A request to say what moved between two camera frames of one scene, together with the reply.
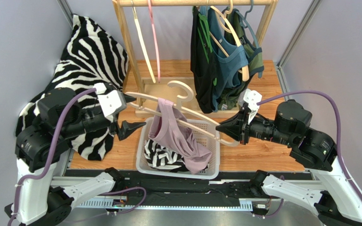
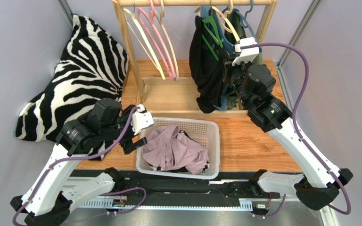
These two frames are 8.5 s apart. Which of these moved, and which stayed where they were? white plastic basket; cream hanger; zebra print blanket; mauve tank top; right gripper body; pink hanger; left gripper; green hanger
Moved: green hanger; left gripper; mauve tank top; right gripper body; pink hanger; cream hanger
Stayed: white plastic basket; zebra print blanket
